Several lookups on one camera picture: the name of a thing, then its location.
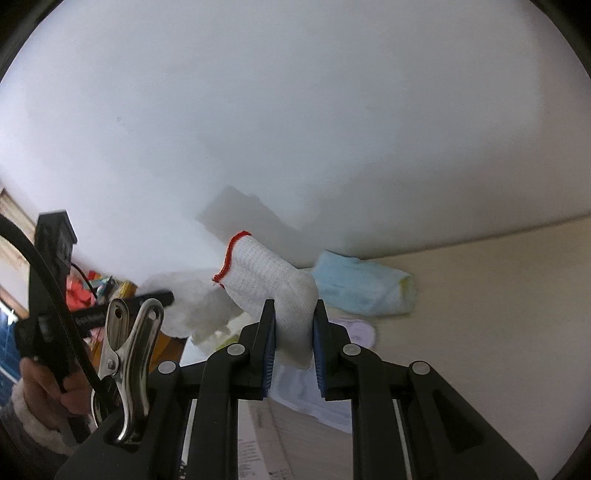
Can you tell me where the wooden framed window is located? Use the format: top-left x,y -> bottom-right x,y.
0,187 -> 38,388

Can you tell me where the white plastic packet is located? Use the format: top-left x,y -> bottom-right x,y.
268,355 -> 354,432

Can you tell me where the white printed box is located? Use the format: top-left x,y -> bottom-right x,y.
182,397 -> 354,480

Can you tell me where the person's left forearm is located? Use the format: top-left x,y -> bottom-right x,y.
0,383 -> 75,462

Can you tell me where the pale purple wrapper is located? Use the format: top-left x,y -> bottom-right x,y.
330,318 -> 378,349

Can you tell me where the person's left hand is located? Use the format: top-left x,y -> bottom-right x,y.
18,357 -> 95,416

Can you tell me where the blue face mask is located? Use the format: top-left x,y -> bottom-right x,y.
313,250 -> 419,318

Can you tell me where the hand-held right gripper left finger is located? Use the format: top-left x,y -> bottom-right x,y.
55,299 -> 278,480

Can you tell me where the metal spring clip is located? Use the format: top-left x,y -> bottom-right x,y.
91,298 -> 165,445

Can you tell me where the wooden corner cabinet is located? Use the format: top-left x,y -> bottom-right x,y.
90,318 -> 186,372

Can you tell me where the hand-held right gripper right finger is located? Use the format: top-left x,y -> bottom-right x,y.
313,300 -> 539,480

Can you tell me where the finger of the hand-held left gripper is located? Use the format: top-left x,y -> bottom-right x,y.
69,290 -> 175,339

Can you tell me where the red cloth bag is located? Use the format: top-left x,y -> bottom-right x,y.
66,274 -> 98,311

